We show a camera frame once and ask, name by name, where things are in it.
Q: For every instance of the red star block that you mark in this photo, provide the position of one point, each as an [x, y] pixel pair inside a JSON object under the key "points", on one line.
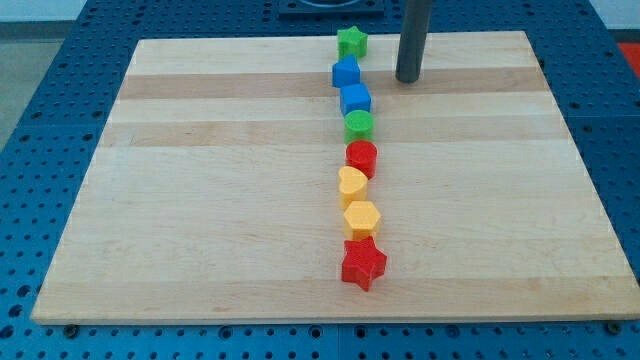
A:
{"points": [[363, 262]]}

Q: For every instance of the yellow heart block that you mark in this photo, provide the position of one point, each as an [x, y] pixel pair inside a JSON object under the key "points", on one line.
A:
{"points": [[352, 186]]}

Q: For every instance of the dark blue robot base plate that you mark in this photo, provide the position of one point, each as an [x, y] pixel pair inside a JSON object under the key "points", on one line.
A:
{"points": [[294, 9]]}

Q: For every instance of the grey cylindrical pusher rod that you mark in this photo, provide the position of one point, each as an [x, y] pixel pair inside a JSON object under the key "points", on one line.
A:
{"points": [[412, 40]]}

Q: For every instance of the green cylinder block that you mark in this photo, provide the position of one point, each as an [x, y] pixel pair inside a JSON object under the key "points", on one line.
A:
{"points": [[358, 125]]}

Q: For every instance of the green star block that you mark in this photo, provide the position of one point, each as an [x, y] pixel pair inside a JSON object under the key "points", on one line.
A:
{"points": [[352, 41]]}

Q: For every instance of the yellow hexagon block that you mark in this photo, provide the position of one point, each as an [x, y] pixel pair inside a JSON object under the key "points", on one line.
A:
{"points": [[361, 220]]}

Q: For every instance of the blue triangle block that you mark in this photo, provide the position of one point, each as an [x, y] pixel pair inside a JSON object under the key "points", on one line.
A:
{"points": [[346, 72]]}

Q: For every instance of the red cylinder block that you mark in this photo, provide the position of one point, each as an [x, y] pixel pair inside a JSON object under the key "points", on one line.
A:
{"points": [[362, 155]]}

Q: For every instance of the blue cube block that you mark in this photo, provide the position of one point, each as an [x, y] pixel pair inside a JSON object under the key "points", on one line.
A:
{"points": [[354, 97]]}

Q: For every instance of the light wooden board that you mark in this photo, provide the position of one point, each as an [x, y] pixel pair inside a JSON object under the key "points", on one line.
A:
{"points": [[212, 196]]}

